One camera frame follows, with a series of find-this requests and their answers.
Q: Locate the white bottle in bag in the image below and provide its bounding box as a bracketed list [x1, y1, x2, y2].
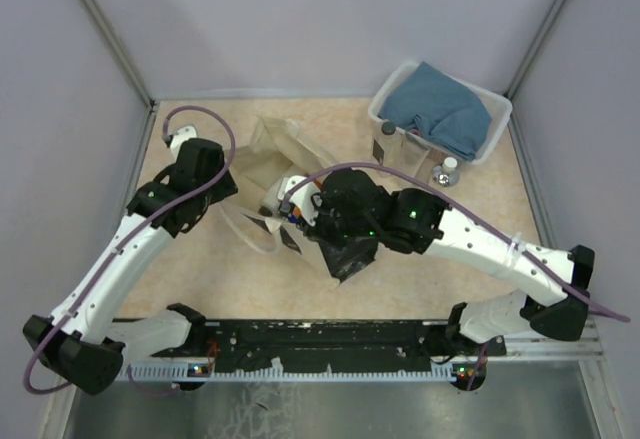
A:
[258, 178, 283, 217]

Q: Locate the cream canvas tote bag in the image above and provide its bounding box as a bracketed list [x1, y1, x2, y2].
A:
[217, 116, 379, 290]

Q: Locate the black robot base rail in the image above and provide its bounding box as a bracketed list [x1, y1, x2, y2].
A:
[155, 319, 507, 384]

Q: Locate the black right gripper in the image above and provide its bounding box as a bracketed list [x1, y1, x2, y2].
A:
[296, 193, 376, 253]

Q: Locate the aluminium frame rail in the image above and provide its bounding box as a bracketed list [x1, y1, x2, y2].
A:
[79, 0, 155, 109]

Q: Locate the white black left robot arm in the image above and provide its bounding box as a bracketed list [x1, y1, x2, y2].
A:
[22, 138, 238, 395]

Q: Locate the orange blue tube in bag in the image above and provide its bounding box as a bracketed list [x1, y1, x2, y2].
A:
[287, 207, 302, 224]

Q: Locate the clear square bottle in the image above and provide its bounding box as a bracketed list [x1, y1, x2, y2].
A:
[372, 121, 402, 169]

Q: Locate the blue folded towel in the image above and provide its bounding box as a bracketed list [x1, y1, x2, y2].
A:
[378, 62, 492, 161]

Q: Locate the white plastic basket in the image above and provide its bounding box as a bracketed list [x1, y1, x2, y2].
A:
[368, 61, 513, 165]

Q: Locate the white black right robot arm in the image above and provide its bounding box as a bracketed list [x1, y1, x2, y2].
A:
[279, 168, 595, 355]

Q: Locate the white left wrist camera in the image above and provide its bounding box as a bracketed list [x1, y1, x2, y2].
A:
[168, 125, 198, 160]

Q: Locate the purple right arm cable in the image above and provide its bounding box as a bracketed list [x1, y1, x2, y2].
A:
[279, 161, 631, 393]

